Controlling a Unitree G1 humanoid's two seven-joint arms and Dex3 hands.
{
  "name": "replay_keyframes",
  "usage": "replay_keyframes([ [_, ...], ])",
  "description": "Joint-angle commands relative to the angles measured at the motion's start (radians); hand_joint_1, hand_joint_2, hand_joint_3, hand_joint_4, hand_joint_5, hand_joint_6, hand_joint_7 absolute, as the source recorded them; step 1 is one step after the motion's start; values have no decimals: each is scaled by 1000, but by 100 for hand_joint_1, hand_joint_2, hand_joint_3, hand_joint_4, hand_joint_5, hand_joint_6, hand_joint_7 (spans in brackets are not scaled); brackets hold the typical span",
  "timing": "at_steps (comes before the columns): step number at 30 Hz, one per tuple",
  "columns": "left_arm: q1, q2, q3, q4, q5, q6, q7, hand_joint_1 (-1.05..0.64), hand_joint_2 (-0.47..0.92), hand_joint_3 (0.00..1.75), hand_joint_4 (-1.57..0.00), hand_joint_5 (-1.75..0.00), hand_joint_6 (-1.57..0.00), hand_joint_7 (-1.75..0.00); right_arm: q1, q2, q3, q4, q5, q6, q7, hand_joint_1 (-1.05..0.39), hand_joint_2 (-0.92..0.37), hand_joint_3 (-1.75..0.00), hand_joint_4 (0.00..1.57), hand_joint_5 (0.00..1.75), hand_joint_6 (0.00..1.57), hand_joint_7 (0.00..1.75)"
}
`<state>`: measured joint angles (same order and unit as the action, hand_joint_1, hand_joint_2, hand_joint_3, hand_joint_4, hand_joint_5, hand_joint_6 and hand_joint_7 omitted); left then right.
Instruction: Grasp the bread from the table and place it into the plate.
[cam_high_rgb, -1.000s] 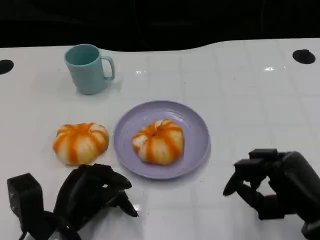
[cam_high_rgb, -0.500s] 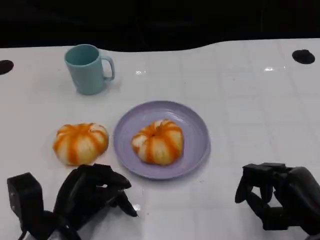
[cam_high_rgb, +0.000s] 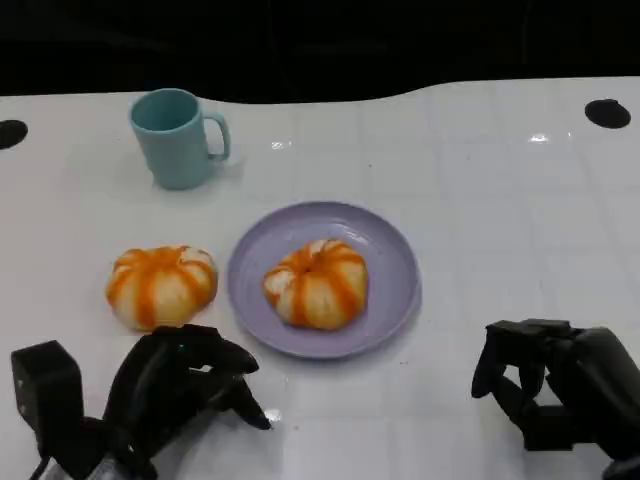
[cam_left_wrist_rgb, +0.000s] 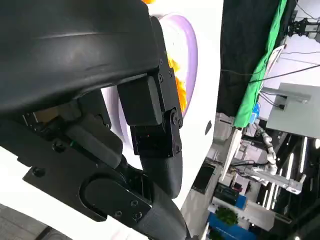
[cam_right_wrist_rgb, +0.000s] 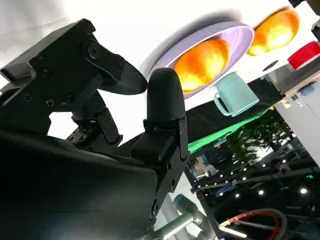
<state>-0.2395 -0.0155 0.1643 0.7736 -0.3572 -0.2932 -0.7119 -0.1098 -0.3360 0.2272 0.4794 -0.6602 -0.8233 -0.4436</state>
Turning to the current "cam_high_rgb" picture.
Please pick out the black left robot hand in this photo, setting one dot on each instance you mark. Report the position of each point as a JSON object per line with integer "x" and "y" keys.
{"x": 155, "y": 382}

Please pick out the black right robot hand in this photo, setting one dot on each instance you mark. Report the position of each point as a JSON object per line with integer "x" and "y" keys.
{"x": 595, "y": 380}

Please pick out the orange and white bread roll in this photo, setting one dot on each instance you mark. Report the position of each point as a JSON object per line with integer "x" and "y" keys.
{"x": 160, "y": 285}
{"x": 315, "y": 287}

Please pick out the pale green mug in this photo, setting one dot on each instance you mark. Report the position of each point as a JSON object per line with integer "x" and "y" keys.
{"x": 172, "y": 155}

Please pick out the lilac plate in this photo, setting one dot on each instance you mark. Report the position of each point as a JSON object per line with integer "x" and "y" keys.
{"x": 390, "y": 260}

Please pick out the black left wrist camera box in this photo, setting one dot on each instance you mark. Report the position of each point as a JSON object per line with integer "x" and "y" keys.
{"x": 47, "y": 390}

